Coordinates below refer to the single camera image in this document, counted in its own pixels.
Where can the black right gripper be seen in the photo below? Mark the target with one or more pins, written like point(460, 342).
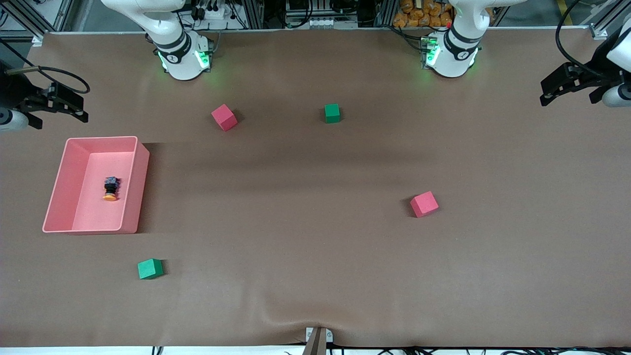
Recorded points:
point(15, 92)

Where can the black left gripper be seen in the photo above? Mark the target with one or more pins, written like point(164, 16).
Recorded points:
point(593, 69)

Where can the orange-capped black push button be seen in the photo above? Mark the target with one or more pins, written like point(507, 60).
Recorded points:
point(111, 186)

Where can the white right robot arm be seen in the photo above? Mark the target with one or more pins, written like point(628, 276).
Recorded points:
point(182, 59)

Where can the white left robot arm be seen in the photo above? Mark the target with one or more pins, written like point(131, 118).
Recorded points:
point(451, 59)

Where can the pink plastic bin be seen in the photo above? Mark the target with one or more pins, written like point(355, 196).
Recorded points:
point(93, 212)

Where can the pink foam cube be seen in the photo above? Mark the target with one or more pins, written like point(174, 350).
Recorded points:
point(224, 117)
point(424, 204)

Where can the pile of orange objects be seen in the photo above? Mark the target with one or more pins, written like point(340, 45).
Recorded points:
point(414, 17)

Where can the white power strip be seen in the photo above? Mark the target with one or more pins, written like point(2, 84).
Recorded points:
point(212, 12)

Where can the green foam cube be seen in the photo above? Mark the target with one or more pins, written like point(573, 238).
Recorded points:
point(149, 269)
point(332, 113)

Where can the long white socket strip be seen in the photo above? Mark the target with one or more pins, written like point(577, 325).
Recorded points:
point(320, 22)

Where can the brown table mat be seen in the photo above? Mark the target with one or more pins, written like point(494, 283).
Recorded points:
point(315, 256)

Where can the aluminium corner bracket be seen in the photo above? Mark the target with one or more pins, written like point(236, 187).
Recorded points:
point(38, 40)
point(598, 32)

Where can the metal clamp bracket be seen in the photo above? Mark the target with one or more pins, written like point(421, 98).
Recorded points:
point(318, 340)

